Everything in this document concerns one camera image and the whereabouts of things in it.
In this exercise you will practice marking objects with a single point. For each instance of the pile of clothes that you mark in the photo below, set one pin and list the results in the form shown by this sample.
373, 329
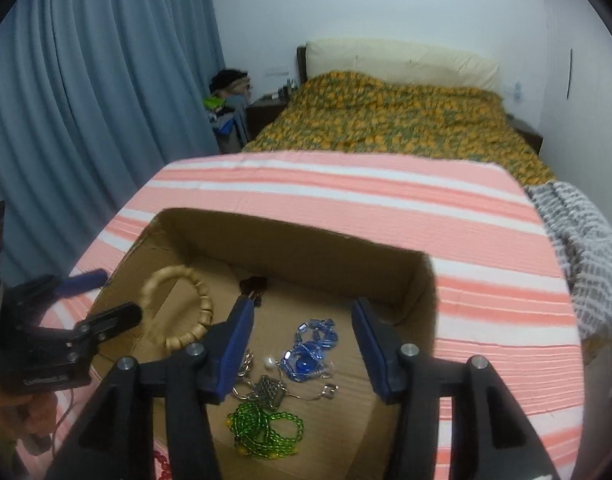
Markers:
226, 90

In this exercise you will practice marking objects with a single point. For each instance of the cream headboard cushion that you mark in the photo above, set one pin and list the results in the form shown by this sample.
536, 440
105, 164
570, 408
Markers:
401, 62

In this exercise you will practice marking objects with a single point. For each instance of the cardboard box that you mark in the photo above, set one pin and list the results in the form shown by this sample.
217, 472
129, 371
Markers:
296, 260

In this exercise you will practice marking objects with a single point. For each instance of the yellow floral quilt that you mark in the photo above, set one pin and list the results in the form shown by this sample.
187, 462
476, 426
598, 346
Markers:
396, 120

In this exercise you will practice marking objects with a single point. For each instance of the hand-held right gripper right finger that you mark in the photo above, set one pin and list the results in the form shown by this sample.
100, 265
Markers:
376, 360

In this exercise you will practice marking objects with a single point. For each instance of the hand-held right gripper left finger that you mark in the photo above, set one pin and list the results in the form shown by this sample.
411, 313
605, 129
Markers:
231, 355

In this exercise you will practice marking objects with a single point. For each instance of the grey patterned blanket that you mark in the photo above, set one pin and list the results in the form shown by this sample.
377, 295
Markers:
581, 250

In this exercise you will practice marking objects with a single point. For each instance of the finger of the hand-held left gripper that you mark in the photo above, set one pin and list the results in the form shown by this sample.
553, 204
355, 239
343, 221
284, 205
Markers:
116, 319
83, 281

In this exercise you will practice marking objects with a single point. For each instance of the dark wooden nightstand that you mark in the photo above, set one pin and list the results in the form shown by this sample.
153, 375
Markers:
266, 112

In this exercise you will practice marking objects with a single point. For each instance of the blue curtain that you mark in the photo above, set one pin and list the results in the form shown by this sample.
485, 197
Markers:
96, 110

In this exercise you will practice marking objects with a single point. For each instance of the dark wooden bed frame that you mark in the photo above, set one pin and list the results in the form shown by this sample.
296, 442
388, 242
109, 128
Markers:
301, 62

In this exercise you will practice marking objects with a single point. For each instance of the white wardrobe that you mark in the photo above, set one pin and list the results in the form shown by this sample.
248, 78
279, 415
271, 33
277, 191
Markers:
586, 120

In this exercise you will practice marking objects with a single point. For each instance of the pink white striped cloth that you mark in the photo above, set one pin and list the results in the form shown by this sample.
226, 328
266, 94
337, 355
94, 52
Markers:
486, 320

